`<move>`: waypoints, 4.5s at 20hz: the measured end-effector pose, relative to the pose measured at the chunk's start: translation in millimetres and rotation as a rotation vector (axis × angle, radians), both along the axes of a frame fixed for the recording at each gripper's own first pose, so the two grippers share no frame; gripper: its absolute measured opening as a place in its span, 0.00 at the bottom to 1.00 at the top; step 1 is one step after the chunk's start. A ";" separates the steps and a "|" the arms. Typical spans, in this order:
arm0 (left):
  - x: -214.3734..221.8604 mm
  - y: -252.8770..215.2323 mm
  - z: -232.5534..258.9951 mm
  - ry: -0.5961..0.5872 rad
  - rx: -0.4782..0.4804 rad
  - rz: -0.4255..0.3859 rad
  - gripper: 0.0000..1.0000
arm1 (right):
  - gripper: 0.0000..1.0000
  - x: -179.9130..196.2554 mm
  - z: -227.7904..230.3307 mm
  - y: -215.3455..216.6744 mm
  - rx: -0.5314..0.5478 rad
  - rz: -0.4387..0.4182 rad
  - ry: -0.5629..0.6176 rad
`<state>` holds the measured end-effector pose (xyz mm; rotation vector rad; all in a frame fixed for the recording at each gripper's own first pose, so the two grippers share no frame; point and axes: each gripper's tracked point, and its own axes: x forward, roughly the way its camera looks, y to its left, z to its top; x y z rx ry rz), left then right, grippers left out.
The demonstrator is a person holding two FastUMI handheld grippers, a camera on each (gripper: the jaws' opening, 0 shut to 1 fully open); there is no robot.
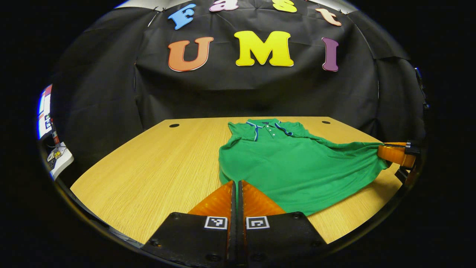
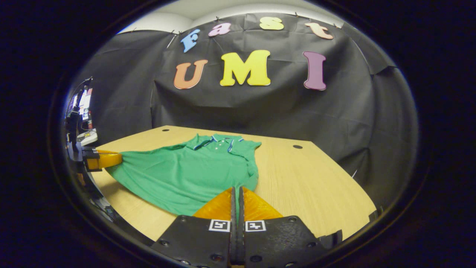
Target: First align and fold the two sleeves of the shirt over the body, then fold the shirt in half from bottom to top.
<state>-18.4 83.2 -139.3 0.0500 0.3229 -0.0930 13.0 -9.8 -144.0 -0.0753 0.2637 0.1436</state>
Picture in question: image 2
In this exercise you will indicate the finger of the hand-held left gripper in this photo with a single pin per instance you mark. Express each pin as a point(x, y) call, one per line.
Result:
point(108, 159)

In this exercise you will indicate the white side table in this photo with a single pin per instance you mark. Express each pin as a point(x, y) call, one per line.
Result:
point(89, 137)

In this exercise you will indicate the computer monitor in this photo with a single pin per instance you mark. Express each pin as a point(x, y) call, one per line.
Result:
point(86, 102)

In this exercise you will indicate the green T-shirt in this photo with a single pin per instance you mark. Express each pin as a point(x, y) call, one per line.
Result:
point(186, 171)

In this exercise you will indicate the black backdrop cloth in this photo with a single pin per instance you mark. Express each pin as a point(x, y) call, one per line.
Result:
point(260, 111)

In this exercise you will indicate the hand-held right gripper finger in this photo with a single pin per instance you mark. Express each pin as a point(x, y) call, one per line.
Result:
point(241, 238)
point(233, 238)

